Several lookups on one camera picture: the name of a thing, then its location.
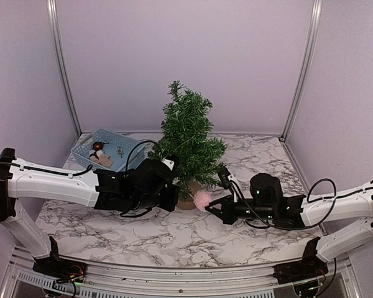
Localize gold berry sprig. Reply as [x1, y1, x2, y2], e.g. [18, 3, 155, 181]
[117, 147, 124, 158]

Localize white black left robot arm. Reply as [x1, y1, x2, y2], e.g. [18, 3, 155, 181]
[0, 148, 180, 278]

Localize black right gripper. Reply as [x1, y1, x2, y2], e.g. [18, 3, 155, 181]
[205, 194, 275, 226]

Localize right aluminium corner post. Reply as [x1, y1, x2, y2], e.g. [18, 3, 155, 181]
[280, 0, 323, 143]

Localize beige burlap bow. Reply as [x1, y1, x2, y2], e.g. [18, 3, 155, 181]
[98, 155, 113, 168]

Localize light blue perforated plastic basket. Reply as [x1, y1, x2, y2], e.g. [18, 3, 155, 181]
[71, 129, 145, 172]

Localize white cotton boll sprig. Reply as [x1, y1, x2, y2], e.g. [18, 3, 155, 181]
[89, 150, 104, 163]

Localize aluminium front rail frame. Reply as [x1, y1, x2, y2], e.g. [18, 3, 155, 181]
[0, 246, 362, 297]

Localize aluminium corner post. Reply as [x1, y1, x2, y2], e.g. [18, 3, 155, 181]
[280, 0, 323, 143]
[47, 0, 82, 137]

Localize dark red bauble ornament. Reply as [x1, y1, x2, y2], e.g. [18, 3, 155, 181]
[93, 142, 106, 151]

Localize small green christmas tree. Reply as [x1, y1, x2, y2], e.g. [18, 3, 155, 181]
[148, 81, 226, 210]

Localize left aluminium corner post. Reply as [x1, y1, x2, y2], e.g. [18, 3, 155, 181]
[47, 0, 82, 137]

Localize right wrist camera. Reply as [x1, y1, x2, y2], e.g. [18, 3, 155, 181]
[218, 167, 242, 203]

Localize pink fluffy pompom ornament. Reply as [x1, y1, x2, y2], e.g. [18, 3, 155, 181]
[190, 191, 212, 212]

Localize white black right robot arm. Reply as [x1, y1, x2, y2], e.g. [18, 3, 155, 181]
[205, 170, 373, 284]

